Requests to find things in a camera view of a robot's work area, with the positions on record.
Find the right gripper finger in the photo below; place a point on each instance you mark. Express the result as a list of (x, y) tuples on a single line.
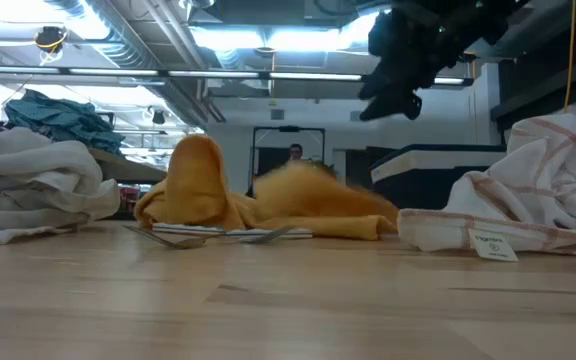
[(398, 105), (380, 85)]

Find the white red-checked towel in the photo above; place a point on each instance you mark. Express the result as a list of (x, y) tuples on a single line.
[(543, 190)]

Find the orange towel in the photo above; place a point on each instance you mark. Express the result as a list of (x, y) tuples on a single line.
[(198, 190)]

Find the white waffle-weave towel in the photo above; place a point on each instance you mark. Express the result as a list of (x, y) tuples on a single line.
[(33, 170)]

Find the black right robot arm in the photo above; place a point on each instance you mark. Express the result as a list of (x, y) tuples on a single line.
[(478, 20)]

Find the blue fabric bin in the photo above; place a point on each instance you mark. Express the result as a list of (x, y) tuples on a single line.
[(433, 167)]

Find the person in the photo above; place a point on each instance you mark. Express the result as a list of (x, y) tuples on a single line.
[(295, 151)]

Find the black ceiling spotlight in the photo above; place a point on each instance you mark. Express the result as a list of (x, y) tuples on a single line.
[(158, 116)]

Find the long linear ceiling light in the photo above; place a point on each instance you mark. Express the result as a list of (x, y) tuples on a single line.
[(118, 72)]

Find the wooden-top rolling workbench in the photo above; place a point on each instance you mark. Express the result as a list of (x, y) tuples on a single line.
[(128, 167)]

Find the teal cloth pile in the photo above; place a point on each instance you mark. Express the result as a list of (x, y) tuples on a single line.
[(58, 120)]

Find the grey wall vent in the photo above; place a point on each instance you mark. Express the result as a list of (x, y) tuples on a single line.
[(277, 114), (356, 116)]

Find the black metal station frame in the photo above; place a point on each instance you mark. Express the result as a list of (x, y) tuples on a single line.
[(288, 129)]

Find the silver ceiling air duct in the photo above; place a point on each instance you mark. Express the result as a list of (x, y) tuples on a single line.
[(123, 50)]

